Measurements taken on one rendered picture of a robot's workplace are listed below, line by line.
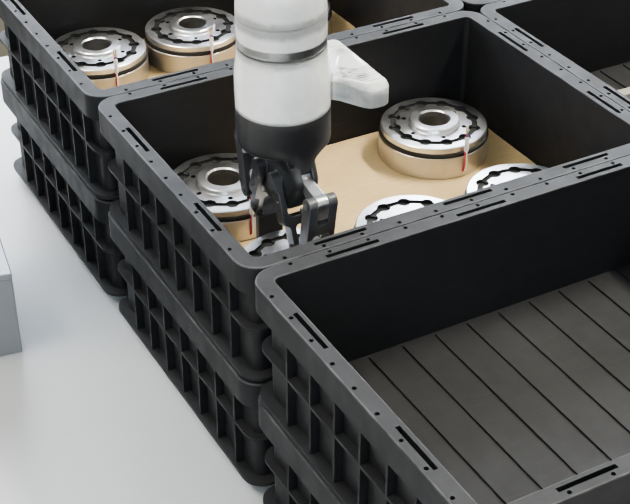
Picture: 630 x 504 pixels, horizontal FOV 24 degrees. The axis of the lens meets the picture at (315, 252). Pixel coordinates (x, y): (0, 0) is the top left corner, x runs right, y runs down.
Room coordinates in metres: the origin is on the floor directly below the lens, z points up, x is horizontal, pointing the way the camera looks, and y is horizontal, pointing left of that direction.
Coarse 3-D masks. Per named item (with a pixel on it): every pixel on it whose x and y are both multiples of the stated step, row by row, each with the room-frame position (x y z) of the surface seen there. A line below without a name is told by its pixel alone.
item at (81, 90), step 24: (0, 0) 1.34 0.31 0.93; (456, 0) 1.33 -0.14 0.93; (24, 24) 1.28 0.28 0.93; (384, 24) 1.28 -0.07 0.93; (48, 48) 1.23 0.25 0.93; (48, 72) 1.22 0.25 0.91; (72, 72) 1.18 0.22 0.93; (192, 72) 1.18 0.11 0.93; (72, 96) 1.17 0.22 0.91; (96, 96) 1.13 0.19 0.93
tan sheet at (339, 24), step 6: (336, 18) 1.50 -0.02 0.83; (342, 18) 1.50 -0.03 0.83; (336, 24) 1.49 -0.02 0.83; (342, 24) 1.49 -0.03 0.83; (348, 24) 1.49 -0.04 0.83; (336, 30) 1.47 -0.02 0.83; (342, 30) 1.47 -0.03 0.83; (150, 66) 1.39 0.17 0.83; (150, 72) 1.37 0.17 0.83; (156, 72) 1.37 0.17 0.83; (162, 72) 1.37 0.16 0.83
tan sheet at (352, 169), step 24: (336, 144) 1.22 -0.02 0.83; (360, 144) 1.22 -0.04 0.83; (504, 144) 1.22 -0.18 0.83; (336, 168) 1.18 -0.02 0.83; (360, 168) 1.18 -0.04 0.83; (384, 168) 1.18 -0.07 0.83; (480, 168) 1.18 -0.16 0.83; (336, 192) 1.13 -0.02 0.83; (360, 192) 1.13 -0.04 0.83; (384, 192) 1.13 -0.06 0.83; (408, 192) 1.13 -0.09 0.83; (432, 192) 1.13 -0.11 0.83; (456, 192) 1.13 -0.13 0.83; (336, 216) 1.09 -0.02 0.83
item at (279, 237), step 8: (272, 232) 1.02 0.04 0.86; (280, 232) 1.02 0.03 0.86; (256, 240) 1.01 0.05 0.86; (264, 240) 1.01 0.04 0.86; (272, 240) 1.01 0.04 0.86; (280, 240) 1.01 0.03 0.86; (248, 248) 1.00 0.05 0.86; (256, 248) 1.00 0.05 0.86; (264, 248) 1.00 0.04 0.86; (272, 248) 1.00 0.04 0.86; (256, 256) 0.99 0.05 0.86
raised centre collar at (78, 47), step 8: (80, 40) 1.37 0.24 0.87; (88, 40) 1.38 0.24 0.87; (96, 40) 1.38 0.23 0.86; (104, 40) 1.38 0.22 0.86; (112, 40) 1.37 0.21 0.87; (80, 48) 1.35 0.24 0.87; (112, 48) 1.35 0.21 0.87; (80, 56) 1.35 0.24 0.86; (88, 56) 1.34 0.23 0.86; (96, 56) 1.34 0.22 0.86; (104, 56) 1.34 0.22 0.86
